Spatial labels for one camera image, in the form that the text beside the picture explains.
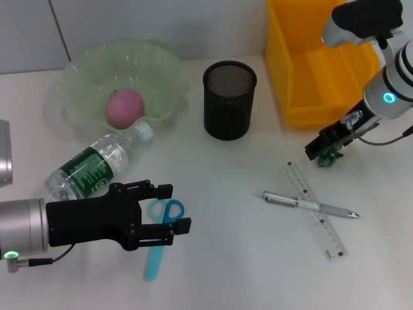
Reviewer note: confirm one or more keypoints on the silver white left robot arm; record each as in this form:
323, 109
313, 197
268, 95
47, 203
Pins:
26, 226

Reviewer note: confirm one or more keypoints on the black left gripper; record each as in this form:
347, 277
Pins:
90, 219

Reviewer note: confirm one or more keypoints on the black mesh pen holder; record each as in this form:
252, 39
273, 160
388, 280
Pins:
227, 109

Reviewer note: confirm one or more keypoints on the silver white pen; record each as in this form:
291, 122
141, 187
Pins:
280, 198

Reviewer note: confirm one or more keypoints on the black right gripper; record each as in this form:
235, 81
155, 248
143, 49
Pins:
337, 133

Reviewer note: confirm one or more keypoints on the pink peach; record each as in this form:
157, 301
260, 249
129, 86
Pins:
124, 108

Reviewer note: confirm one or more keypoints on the blue and teal scissors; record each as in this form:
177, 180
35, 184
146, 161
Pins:
175, 208

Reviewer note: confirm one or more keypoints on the clear green-label water bottle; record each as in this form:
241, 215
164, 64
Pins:
93, 164

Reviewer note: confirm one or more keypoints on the translucent green fruit bowl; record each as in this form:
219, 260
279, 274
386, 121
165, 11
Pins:
155, 80

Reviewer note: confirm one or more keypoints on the clear plastic ruler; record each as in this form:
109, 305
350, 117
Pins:
326, 232

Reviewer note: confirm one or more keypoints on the yellow plastic bin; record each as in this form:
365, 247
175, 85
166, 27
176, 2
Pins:
306, 80

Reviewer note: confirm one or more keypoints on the green plastic wrapper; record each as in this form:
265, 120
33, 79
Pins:
329, 161

